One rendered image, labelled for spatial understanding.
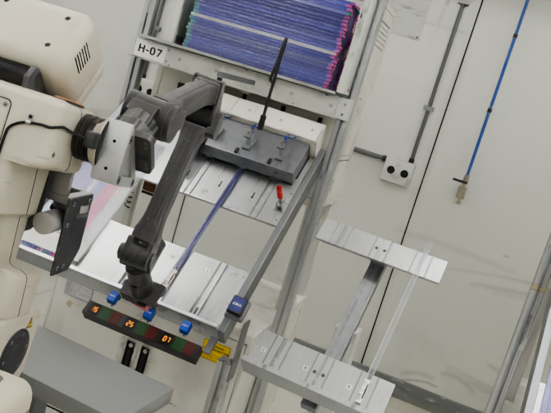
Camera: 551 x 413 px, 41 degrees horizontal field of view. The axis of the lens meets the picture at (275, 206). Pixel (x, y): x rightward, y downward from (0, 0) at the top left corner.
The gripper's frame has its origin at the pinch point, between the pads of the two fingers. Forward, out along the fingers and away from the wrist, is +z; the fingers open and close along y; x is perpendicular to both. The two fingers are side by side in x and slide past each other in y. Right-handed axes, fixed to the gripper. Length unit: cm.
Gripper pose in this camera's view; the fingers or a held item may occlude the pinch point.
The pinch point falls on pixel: (147, 307)
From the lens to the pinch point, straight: 197.0
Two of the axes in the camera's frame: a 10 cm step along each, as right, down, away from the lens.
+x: -4.2, 7.0, -5.7
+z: -0.1, 6.3, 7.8
